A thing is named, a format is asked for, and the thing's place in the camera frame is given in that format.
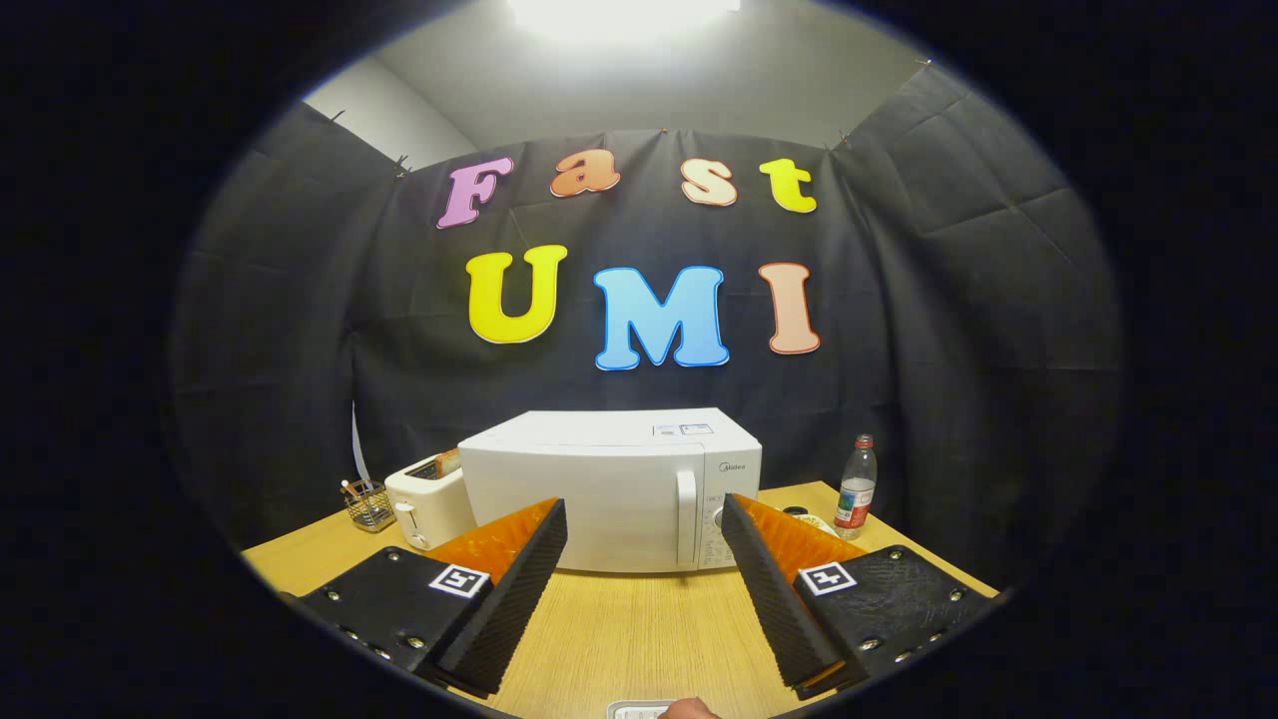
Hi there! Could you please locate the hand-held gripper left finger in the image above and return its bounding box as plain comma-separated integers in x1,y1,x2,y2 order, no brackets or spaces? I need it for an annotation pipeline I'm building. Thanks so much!
295,497,570,700

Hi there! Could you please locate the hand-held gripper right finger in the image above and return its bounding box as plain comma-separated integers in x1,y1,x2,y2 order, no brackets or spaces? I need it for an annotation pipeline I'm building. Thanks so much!
719,492,999,700

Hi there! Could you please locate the white toaster oven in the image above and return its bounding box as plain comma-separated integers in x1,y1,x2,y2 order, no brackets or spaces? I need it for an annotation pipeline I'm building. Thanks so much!
457,407,764,575

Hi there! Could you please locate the white bread toaster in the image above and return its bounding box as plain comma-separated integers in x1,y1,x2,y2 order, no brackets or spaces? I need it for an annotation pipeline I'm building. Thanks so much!
384,451,478,552

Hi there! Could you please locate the clear plastic water bottle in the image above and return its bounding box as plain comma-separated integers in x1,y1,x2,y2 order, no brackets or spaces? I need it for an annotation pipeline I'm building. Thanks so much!
834,433,880,541

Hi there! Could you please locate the ceiling light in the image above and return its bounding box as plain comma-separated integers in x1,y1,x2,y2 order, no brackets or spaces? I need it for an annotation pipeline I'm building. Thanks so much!
509,0,745,46

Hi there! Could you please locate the wire mesh utensil holder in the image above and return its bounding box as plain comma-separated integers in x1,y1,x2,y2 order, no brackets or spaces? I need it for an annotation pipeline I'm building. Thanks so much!
341,479,397,533

